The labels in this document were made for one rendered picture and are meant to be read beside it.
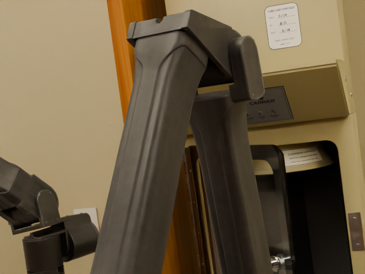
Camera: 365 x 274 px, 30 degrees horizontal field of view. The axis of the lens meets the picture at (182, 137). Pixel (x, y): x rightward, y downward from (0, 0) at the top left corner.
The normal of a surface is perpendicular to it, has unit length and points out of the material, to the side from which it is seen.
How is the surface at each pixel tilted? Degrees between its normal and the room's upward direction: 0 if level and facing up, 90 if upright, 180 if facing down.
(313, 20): 90
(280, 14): 90
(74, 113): 90
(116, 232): 57
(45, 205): 81
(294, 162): 67
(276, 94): 135
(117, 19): 90
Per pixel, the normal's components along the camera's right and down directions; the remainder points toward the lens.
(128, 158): -0.51, -0.44
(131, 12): 0.94, -0.11
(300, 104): -0.13, 0.76
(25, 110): -0.32, 0.09
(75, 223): 0.74, -0.23
